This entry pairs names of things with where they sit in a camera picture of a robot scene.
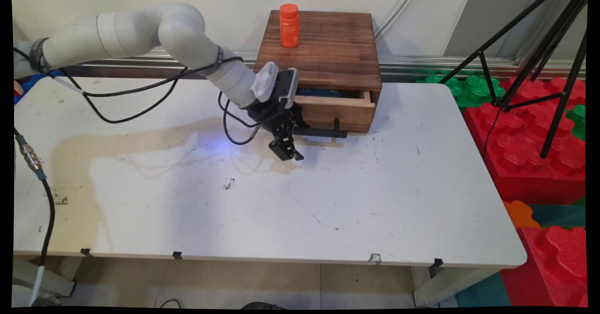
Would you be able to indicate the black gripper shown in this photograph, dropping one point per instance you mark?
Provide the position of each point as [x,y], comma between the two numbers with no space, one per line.
[276,115]

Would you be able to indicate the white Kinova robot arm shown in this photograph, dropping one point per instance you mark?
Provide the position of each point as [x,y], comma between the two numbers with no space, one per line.
[140,30]

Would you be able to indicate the blue flat object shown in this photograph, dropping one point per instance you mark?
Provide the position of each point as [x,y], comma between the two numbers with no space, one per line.
[328,92]

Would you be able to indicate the dark wooden drawer cabinet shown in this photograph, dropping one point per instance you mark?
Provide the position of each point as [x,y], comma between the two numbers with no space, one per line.
[328,47]

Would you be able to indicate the orange plastic bottle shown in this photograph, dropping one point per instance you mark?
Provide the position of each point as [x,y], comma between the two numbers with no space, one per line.
[289,26]

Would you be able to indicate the clear tape scrap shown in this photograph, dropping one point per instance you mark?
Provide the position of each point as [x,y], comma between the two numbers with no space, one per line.
[374,258]

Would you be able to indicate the black table edge clip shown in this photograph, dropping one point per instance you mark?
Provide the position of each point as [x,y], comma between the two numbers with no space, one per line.
[436,265]
[86,252]
[177,255]

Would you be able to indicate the large green foam block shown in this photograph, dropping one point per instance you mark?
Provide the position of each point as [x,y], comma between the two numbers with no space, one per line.
[468,89]

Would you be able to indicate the white table leg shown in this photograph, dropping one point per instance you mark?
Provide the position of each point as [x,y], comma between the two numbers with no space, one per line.
[450,286]
[51,283]

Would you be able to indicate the large red foam block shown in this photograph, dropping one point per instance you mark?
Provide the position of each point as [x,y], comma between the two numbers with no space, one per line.
[520,150]

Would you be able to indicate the orange foam piece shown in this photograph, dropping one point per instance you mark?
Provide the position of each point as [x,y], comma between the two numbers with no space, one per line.
[518,213]

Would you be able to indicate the blue object behind table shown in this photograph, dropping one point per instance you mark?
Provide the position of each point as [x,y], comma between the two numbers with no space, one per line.
[30,83]

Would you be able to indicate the black tripod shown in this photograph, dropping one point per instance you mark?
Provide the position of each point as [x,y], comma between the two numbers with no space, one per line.
[553,42]

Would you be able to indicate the small green foam block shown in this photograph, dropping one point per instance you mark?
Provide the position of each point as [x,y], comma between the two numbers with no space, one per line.
[577,119]

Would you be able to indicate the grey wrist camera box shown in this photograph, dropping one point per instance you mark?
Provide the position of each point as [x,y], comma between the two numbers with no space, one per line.
[274,82]

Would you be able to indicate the aluminium rail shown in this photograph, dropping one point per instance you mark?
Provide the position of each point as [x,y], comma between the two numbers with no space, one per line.
[422,65]

